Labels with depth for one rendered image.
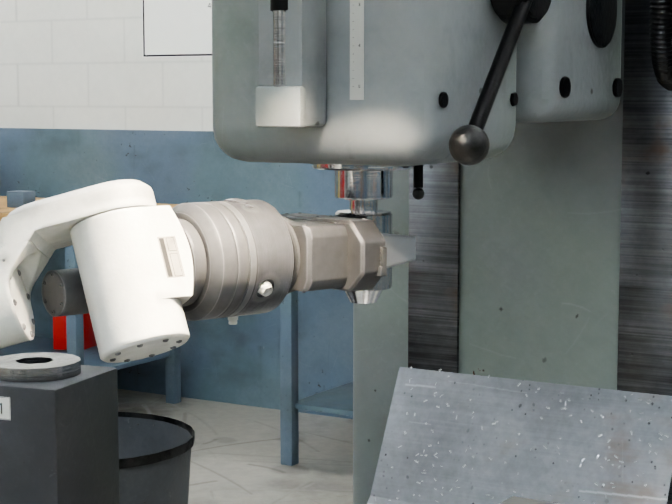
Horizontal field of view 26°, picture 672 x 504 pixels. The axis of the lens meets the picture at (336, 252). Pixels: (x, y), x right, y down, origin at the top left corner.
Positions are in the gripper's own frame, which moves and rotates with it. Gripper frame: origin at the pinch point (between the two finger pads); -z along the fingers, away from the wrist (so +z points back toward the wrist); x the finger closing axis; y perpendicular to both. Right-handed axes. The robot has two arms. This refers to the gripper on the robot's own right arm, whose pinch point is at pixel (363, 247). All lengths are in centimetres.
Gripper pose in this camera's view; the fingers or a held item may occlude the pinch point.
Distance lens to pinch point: 119.5
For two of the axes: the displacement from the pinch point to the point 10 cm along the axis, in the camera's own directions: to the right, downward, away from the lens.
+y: -0.1, 9.9, 1.0
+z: -7.5, 0.6, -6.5
